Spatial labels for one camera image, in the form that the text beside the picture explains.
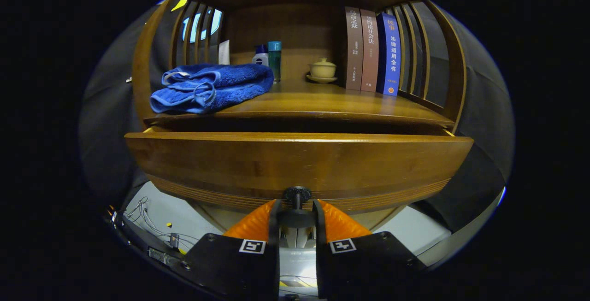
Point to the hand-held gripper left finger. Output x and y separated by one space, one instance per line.
275 245

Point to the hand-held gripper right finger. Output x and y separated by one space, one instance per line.
319 245

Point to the black drawer knob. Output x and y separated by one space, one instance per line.
297 195

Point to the wooden drawer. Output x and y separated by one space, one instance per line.
230 162

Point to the wooden countertop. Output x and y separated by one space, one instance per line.
322 103

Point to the wooden cabinet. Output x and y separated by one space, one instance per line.
295 29

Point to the blue towel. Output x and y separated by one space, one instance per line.
216 86

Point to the beige lidded tea cup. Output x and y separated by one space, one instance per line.
322 69

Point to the teal glass bottle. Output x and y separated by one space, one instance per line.
274 61

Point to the white lotion bottle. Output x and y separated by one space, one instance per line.
260 57

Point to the reddish brown book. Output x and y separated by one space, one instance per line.
369 56

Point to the dark brown book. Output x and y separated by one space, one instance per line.
354 52

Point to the white card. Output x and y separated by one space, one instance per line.
224 53

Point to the blue book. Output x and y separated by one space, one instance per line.
391 56

